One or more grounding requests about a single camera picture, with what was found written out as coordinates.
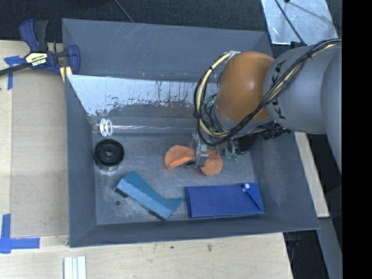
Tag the dark blue flat box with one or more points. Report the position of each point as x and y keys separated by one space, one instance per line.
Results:
x=221 y=200

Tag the light blue sponge block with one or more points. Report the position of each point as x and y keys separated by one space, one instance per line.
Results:
x=145 y=192

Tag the black round disc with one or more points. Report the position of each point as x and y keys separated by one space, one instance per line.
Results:
x=109 y=153

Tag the grey metal bin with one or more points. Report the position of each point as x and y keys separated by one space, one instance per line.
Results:
x=162 y=54

